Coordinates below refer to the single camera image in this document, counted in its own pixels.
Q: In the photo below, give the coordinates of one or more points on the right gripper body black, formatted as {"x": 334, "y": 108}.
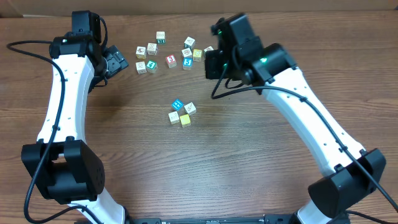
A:
{"x": 212, "y": 65}

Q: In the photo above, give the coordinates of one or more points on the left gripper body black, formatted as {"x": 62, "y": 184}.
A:
{"x": 117, "y": 61}

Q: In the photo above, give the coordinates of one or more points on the white block green edge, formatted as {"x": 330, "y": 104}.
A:
{"x": 190, "y": 108}

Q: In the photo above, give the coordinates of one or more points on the blue symbol block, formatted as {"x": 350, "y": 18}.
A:
{"x": 177, "y": 105}

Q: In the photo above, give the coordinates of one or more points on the yellow block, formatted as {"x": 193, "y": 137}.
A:
{"x": 185, "y": 120}
{"x": 197, "y": 55}

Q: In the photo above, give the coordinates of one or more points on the white letter L block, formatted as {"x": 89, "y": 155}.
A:
{"x": 174, "y": 117}

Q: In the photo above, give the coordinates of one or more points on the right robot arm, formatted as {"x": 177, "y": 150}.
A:
{"x": 349, "y": 171}

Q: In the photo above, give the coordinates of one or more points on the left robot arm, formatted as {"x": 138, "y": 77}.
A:
{"x": 62, "y": 167}

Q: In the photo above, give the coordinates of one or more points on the white block red drawing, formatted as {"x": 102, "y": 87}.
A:
{"x": 208, "y": 49}

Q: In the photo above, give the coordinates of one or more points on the yellow top block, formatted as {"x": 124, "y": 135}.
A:
{"x": 197, "y": 55}

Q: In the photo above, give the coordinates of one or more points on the white letter J block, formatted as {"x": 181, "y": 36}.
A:
{"x": 141, "y": 67}

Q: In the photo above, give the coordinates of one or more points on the acorn picture block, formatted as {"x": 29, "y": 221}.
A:
{"x": 141, "y": 52}

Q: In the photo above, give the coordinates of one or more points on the blue number 5 block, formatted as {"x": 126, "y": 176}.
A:
{"x": 187, "y": 63}

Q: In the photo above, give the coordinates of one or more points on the white block brown picture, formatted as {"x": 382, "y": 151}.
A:
{"x": 187, "y": 53}

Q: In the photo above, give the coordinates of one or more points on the white block top right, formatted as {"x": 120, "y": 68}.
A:
{"x": 189, "y": 43}

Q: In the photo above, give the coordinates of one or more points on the green number 4 block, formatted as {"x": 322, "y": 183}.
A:
{"x": 151, "y": 66}

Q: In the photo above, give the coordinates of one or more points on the white letter E block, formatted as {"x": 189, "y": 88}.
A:
{"x": 152, "y": 49}

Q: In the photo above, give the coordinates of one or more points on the red number 3 block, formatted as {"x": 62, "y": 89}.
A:
{"x": 171, "y": 61}

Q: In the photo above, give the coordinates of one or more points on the block with green R side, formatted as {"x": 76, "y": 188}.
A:
{"x": 160, "y": 37}

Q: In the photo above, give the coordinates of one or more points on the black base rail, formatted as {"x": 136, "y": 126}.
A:
{"x": 266, "y": 219}

